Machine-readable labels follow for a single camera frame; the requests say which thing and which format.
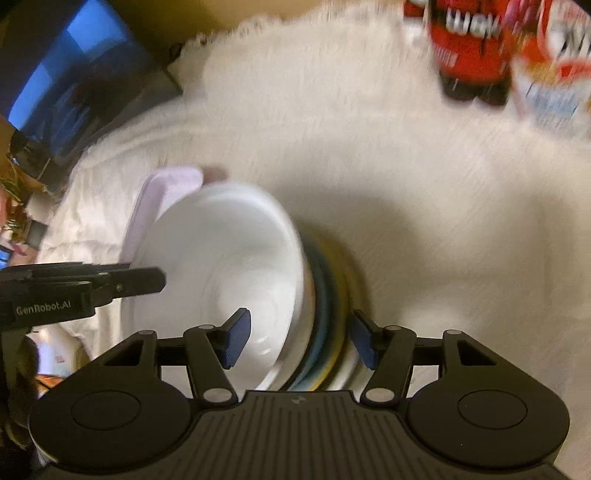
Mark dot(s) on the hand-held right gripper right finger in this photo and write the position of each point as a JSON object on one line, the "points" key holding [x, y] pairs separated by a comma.
{"points": [[362, 339]]}

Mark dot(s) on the blue and black box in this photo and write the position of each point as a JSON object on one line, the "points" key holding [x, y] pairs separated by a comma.
{"points": [[78, 78]]}

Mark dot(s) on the blue bowl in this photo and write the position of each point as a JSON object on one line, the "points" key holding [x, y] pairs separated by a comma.
{"points": [[323, 323]]}

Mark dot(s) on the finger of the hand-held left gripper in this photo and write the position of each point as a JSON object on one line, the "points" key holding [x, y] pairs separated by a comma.
{"points": [[134, 280]]}

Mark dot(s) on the white bowl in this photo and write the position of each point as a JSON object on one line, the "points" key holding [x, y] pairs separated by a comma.
{"points": [[217, 267]]}

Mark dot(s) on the white fluffy blanket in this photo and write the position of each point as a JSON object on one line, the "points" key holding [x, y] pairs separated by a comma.
{"points": [[438, 198]]}

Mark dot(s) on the red wrapped bottle pack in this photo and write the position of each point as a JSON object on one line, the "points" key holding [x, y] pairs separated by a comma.
{"points": [[466, 50]]}

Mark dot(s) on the white plate with yellow rim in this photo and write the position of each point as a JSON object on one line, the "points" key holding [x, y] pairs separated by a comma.
{"points": [[353, 295]]}

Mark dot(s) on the white cereal bag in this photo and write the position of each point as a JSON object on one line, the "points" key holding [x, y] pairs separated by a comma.
{"points": [[558, 69]]}

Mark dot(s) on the lilac rectangular tray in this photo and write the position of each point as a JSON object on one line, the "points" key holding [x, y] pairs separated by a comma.
{"points": [[157, 194]]}

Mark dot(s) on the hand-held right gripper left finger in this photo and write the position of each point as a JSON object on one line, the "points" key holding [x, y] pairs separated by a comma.
{"points": [[236, 339]]}

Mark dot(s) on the brown cardboard box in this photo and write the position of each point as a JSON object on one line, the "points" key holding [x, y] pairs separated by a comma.
{"points": [[198, 18]]}

